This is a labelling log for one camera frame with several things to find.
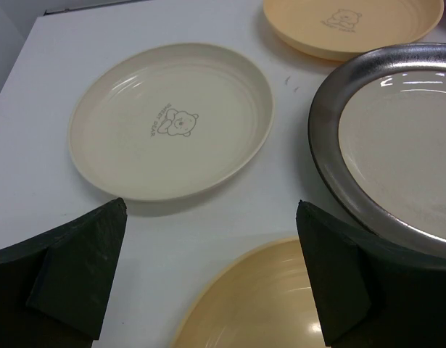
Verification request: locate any orange bear plate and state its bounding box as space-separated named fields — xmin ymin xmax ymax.
xmin=171 ymin=237 xmax=325 ymax=347
xmin=263 ymin=0 xmax=445 ymax=62

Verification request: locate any cream bear plate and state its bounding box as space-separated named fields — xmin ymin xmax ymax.
xmin=67 ymin=43 xmax=274 ymax=202

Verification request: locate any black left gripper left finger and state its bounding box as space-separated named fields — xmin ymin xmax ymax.
xmin=0 ymin=198 xmax=128 ymax=347

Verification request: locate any orange bear plate near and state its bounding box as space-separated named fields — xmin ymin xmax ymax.
xmin=171 ymin=237 xmax=325 ymax=347

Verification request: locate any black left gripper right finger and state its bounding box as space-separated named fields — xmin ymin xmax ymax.
xmin=296 ymin=201 xmax=446 ymax=347

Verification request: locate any orange bear plate far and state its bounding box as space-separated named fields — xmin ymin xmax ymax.
xmin=263 ymin=0 xmax=445 ymax=62

